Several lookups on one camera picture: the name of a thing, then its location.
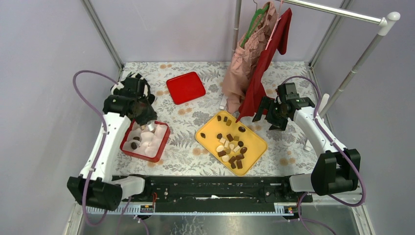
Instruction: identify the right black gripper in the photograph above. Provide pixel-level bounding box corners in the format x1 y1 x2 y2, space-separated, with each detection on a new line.
252 96 289 132

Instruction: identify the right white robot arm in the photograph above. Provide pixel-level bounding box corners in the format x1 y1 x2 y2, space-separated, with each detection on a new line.
253 83 361 202

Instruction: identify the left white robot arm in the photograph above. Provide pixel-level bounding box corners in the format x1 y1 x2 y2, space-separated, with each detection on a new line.
67 77 157 211

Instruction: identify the dark oval chocolate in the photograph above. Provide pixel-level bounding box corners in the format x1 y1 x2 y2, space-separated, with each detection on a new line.
238 126 246 133

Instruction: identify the red hanging garment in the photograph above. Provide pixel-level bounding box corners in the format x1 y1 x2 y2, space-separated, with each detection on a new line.
236 8 292 121

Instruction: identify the zebra striped cloth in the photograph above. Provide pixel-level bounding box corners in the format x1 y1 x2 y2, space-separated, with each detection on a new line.
111 72 156 104

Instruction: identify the red box with liner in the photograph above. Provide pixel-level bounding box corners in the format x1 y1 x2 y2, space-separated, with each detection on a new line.
120 121 170 163

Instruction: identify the yellow tray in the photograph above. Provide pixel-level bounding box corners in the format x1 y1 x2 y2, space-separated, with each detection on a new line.
195 111 268 176

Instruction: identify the red box lid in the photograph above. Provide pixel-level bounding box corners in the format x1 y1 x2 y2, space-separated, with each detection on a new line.
166 71 206 105

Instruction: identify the pink hanging garment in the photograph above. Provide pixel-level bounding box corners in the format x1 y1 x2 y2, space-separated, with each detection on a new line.
222 1 278 114

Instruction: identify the green hanger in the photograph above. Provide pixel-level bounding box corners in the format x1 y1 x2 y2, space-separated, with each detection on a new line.
240 3 270 48

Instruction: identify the metal clothes rack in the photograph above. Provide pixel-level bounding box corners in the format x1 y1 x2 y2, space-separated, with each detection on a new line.
231 0 401 151

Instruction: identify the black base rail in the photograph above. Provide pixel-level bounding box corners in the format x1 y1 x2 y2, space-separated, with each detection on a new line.
132 176 303 214

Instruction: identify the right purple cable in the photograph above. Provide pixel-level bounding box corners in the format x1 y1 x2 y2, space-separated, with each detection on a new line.
280 75 367 235

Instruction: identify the purple cable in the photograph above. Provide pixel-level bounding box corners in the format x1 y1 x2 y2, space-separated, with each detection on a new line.
280 75 367 235
72 70 150 235

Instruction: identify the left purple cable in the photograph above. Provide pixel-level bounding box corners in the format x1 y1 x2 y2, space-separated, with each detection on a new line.
72 70 150 235

